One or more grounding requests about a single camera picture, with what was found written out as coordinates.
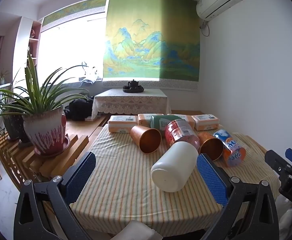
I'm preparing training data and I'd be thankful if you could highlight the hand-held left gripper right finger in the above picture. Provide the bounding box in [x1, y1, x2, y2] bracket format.
[196, 153, 279, 240]

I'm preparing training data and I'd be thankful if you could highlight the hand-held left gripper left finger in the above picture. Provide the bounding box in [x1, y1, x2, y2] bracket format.
[14, 151, 97, 240]

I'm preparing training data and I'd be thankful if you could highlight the white cup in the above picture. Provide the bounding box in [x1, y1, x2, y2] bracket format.
[150, 141, 199, 193]

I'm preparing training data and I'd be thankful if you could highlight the copper cup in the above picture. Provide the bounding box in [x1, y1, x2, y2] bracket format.
[198, 132, 224, 161]
[130, 125, 162, 153]

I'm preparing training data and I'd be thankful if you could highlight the white plastic bag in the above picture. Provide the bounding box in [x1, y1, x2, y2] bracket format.
[277, 194, 292, 240]

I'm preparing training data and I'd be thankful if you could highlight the wooden slatted bench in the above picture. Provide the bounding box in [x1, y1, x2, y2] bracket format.
[0, 116, 109, 189]

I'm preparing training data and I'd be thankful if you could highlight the red pot saucer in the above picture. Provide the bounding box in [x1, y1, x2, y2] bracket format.
[34, 135, 70, 158]

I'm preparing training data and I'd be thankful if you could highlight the orange soda can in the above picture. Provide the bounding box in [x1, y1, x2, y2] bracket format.
[212, 129, 246, 168]

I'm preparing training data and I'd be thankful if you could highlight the striped tablecloth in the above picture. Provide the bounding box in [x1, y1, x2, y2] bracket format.
[69, 123, 286, 237]

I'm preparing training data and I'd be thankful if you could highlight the red labelled jar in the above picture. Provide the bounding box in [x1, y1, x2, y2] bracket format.
[164, 119, 201, 153]

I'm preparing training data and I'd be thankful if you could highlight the potted plant in glazed pot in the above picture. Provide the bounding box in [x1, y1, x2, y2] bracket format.
[0, 51, 91, 156]

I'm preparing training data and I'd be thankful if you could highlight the black bag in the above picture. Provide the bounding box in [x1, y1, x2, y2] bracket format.
[63, 97, 94, 121]

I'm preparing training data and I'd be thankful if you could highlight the white folded cloth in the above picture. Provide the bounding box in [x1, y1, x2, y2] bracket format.
[109, 220, 164, 240]

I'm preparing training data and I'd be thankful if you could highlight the potted plant in dark pot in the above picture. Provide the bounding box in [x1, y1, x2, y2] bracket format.
[0, 79, 32, 143]

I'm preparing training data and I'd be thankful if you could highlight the low table with lace cloth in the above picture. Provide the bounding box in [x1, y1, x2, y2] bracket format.
[91, 88, 172, 121]

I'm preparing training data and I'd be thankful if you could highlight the dark tea tray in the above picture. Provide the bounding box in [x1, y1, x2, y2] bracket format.
[122, 85, 145, 94]

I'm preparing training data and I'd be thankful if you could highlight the white and pink shelf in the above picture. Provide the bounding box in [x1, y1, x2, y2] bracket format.
[12, 16, 42, 82]

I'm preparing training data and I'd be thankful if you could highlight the landscape painting roller blind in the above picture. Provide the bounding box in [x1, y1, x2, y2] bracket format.
[102, 0, 201, 91]

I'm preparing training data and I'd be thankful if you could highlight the green patterned window valance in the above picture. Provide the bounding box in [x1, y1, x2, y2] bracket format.
[41, 0, 108, 27]

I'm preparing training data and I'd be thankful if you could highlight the white air conditioner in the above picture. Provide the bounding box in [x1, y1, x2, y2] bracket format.
[196, 0, 244, 22]

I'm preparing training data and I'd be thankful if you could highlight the air conditioner cable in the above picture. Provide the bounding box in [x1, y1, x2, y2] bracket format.
[199, 19, 210, 38]

